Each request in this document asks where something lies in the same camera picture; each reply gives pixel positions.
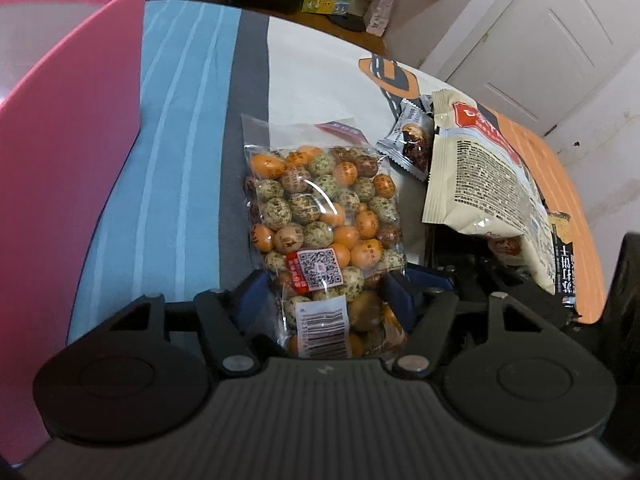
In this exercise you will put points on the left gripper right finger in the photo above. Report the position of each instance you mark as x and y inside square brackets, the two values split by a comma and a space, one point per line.
[425, 310]

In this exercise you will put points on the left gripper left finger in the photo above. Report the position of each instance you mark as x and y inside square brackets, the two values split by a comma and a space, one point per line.
[237, 336]

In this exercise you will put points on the cream instant noodle packet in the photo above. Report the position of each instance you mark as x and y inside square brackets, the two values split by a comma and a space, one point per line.
[479, 185]

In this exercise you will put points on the clear bag of coated peanuts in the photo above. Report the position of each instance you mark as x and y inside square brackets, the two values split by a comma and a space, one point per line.
[325, 224]

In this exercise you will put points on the small grey chocolate bar wrapper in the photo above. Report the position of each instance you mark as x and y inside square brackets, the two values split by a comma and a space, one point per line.
[409, 142]

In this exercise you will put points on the striped cartoon bedsheet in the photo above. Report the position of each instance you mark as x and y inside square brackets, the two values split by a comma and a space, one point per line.
[175, 222]

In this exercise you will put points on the white pink slim bag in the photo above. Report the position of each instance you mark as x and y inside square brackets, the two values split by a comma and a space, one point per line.
[377, 17]

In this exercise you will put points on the white door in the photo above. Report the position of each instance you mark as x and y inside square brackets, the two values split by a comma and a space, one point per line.
[536, 61]

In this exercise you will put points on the pink storage box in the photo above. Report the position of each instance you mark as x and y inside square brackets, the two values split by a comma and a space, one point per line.
[70, 113]

